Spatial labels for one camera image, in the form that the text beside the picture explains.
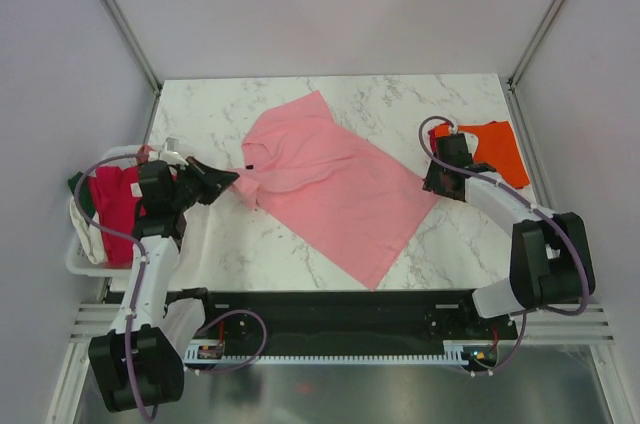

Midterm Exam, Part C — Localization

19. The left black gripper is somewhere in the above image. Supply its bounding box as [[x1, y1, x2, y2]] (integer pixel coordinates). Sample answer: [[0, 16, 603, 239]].
[[169, 157, 238, 211]]

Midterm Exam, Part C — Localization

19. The pink t shirt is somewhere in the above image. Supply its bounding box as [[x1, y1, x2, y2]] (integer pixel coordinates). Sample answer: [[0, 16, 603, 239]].
[[234, 92, 437, 289]]

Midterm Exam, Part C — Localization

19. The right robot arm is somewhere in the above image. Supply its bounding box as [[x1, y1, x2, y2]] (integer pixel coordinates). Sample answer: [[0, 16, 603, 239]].
[[423, 133, 596, 338]]

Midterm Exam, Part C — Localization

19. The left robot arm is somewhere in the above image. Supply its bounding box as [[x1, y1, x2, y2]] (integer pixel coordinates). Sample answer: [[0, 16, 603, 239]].
[[88, 154, 239, 420]]

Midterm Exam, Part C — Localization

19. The orange folded t shirt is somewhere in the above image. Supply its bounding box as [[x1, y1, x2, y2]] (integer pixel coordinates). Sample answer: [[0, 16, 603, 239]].
[[459, 121, 530, 189]]

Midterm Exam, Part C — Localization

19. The magenta t shirt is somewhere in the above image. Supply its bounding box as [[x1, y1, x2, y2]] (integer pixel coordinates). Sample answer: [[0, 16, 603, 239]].
[[89, 166, 139, 269]]

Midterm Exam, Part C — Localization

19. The dark green t shirt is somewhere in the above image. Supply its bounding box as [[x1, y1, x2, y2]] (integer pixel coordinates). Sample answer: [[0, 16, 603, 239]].
[[67, 172, 96, 223]]

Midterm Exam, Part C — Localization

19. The white t shirt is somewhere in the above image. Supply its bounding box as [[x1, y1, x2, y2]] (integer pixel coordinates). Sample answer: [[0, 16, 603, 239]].
[[69, 199, 108, 265]]

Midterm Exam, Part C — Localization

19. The white laundry basket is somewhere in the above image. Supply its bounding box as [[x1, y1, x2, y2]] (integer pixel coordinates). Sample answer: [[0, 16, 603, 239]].
[[65, 143, 191, 276]]

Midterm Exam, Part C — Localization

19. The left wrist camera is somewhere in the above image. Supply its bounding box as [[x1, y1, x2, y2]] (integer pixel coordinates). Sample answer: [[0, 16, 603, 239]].
[[148, 137, 187, 166]]

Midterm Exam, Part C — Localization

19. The right aluminium frame post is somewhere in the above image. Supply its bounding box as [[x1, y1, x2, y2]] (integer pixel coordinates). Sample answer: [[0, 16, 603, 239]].
[[504, 0, 599, 90]]

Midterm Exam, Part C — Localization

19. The aluminium frame post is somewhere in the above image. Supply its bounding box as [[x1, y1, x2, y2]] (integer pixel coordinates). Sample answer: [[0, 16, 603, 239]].
[[504, 0, 599, 90], [69, 0, 164, 95]]

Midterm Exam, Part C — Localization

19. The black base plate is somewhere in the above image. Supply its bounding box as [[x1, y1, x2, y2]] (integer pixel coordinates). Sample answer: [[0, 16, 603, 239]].
[[186, 288, 517, 355]]

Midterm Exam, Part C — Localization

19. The white cable duct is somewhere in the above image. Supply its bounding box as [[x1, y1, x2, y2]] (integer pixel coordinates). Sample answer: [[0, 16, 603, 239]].
[[183, 340, 469, 367]]

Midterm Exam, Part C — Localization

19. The left aluminium frame post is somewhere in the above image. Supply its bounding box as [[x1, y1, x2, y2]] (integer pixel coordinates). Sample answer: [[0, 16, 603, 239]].
[[69, 0, 164, 95]]

